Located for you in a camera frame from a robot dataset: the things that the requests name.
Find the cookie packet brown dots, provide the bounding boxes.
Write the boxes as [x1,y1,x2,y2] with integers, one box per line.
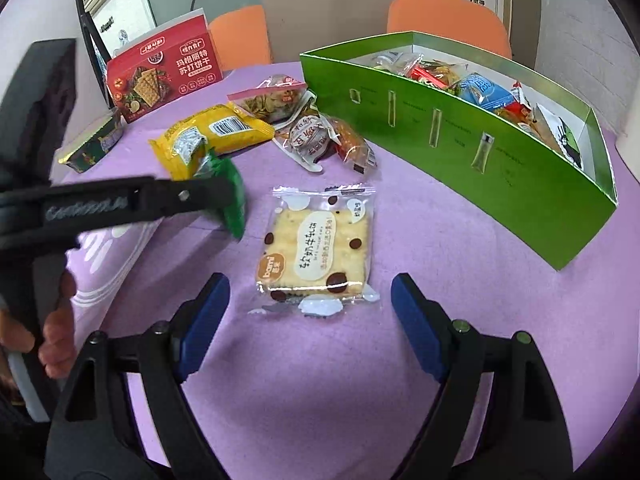
[253,183,380,318]

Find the cream thermos jug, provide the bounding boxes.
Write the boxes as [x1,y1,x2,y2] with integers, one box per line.
[615,99,640,181]

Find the blue candy packet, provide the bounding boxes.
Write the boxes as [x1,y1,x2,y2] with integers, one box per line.
[454,73,515,112]

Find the clear pink-top snack bag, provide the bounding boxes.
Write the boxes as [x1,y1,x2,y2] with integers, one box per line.
[228,74,307,125]

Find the left orange chair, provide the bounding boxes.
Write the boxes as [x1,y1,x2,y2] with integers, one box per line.
[208,4,272,72]

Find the brown blue paper bag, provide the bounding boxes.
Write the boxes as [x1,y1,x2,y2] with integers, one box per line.
[262,0,393,63]

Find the brown bread packet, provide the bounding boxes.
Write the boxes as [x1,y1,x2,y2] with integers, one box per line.
[328,117,378,176]

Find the person's left hand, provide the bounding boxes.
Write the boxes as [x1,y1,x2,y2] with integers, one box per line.
[1,270,77,379]

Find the purple tablecloth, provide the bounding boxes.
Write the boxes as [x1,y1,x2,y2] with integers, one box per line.
[70,143,639,479]

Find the green snack packet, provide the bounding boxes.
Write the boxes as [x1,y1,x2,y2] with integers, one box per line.
[194,148,246,240]

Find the red white round snack packet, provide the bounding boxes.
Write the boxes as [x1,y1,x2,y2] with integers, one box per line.
[273,112,332,174]

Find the red cracker box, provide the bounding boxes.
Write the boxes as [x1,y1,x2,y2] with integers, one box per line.
[106,9,224,124]

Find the green cardboard box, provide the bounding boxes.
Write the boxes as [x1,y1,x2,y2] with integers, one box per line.
[300,32,618,269]

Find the small green tin box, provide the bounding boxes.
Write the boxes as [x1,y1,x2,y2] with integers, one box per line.
[56,108,124,174]

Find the right orange chair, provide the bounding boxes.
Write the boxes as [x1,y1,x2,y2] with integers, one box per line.
[386,0,512,58]

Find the yellow snack bag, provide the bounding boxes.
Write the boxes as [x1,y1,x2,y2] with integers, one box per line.
[149,103,274,181]

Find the orange chair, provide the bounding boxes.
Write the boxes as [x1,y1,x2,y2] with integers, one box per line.
[208,4,272,72]
[386,0,512,58]

